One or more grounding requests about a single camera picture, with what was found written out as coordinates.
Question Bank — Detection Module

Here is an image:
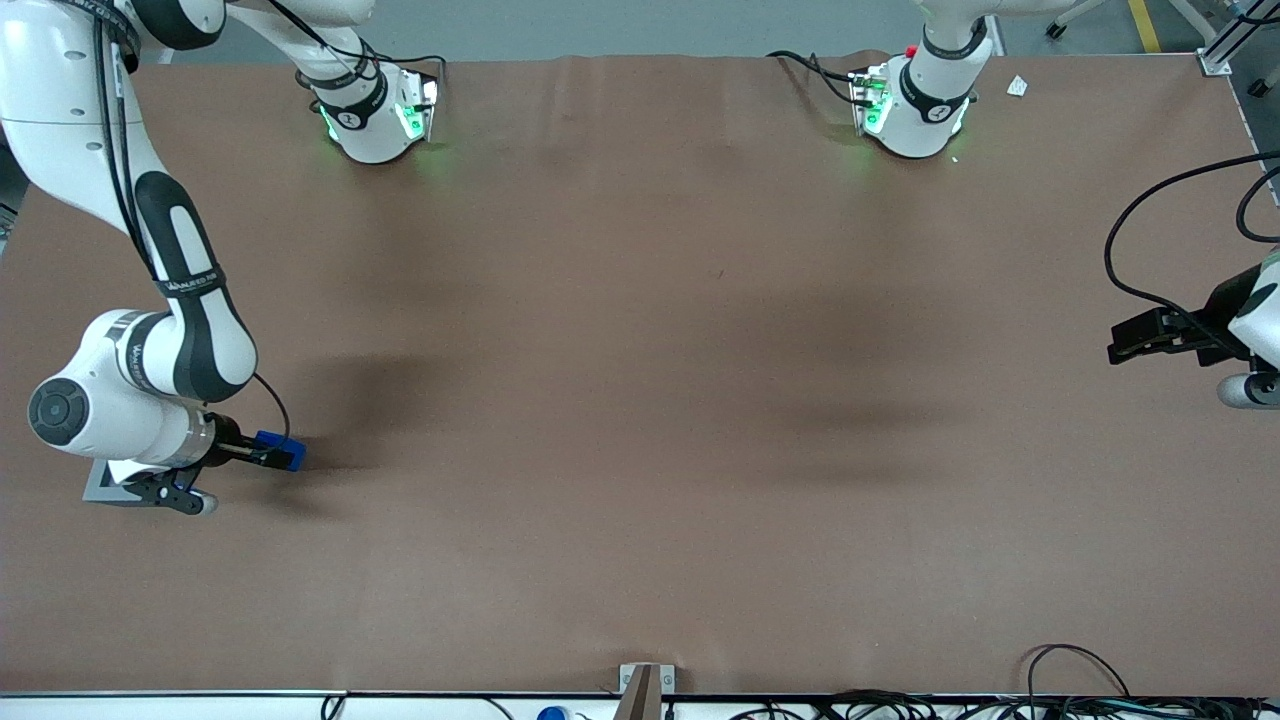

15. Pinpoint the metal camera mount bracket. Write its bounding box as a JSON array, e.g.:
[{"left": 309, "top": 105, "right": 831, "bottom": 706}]
[{"left": 612, "top": 662, "right": 676, "bottom": 720}]

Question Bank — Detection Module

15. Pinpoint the black base cable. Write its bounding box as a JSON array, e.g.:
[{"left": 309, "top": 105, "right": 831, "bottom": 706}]
[
  {"left": 265, "top": 0, "right": 448, "bottom": 83},
  {"left": 766, "top": 49, "right": 863, "bottom": 107}
]

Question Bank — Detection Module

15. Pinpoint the long black left arm cable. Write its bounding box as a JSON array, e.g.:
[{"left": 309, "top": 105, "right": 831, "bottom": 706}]
[{"left": 1103, "top": 150, "right": 1280, "bottom": 336}]

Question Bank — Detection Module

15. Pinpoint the white wheeled stand leg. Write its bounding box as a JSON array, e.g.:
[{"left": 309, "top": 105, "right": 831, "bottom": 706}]
[{"left": 1043, "top": 0, "right": 1221, "bottom": 43}]

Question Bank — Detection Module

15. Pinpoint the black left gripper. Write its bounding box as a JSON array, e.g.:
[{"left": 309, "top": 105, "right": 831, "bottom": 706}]
[{"left": 1106, "top": 264, "right": 1267, "bottom": 367}]

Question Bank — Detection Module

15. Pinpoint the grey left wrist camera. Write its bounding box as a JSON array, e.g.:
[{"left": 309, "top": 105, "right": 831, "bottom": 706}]
[{"left": 1216, "top": 371, "right": 1280, "bottom": 411}]

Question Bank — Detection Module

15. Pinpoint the black cable loop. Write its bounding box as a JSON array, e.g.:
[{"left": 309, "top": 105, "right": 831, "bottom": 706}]
[{"left": 1026, "top": 643, "right": 1133, "bottom": 701}]

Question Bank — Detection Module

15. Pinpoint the table cover sheet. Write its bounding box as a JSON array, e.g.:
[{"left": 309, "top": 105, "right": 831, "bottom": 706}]
[{"left": 0, "top": 50, "right": 1280, "bottom": 697}]

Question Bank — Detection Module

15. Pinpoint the tangled black cable bundle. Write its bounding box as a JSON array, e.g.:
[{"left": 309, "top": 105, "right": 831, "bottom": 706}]
[{"left": 728, "top": 688, "right": 1280, "bottom": 720}]

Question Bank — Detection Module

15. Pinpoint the black left base cable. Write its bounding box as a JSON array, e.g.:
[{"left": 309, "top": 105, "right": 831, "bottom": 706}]
[{"left": 766, "top": 49, "right": 863, "bottom": 107}]

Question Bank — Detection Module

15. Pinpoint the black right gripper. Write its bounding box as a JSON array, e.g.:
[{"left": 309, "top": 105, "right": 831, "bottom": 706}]
[{"left": 204, "top": 412, "right": 300, "bottom": 470}]

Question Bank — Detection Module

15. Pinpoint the aluminium frame post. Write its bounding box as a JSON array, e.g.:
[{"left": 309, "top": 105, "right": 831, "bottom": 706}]
[{"left": 1197, "top": 0, "right": 1280, "bottom": 78}]

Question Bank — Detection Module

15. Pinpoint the black right base cable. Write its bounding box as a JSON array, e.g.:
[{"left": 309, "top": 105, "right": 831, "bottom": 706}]
[{"left": 265, "top": 0, "right": 448, "bottom": 83}]

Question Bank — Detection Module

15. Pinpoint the gray square base block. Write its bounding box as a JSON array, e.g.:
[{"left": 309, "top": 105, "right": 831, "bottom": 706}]
[{"left": 82, "top": 458, "right": 151, "bottom": 507}]

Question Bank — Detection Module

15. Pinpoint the blue plastic part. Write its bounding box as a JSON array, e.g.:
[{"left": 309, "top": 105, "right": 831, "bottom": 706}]
[{"left": 255, "top": 430, "right": 308, "bottom": 473}]

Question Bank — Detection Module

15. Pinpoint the black looped cable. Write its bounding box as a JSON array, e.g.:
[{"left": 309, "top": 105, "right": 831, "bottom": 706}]
[{"left": 1236, "top": 164, "right": 1280, "bottom": 244}]

